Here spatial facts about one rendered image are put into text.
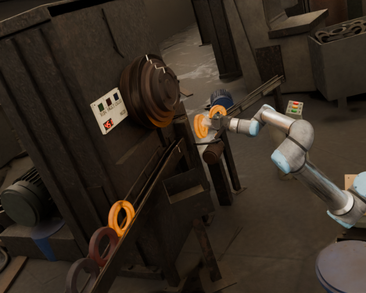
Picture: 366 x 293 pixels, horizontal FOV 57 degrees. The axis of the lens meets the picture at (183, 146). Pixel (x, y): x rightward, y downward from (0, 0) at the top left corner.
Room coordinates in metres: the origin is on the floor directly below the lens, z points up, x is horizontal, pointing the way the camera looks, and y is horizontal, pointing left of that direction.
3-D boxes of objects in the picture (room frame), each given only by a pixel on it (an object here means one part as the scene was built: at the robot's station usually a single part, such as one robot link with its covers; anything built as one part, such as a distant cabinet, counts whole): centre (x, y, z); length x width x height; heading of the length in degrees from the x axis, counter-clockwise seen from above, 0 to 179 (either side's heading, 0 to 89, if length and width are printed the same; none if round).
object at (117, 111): (1.90, 0.33, 1.15); 0.26 x 0.02 x 0.18; 151
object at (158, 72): (2.10, -0.02, 1.11); 0.28 x 0.06 x 0.28; 151
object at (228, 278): (1.58, 0.06, 0.36); 0.26 x 0.20 x 0.72; 6
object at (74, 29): (2.36, 0.44, 0.88); 1.08 x 0.73 x 1.76; 151
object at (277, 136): (2.42, -0.75, 0.26); 0.12 x 0.12 x 0.52
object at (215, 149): (2.37, -0.22, 0.27); 0.22 x 0.13 x 0.53; 151
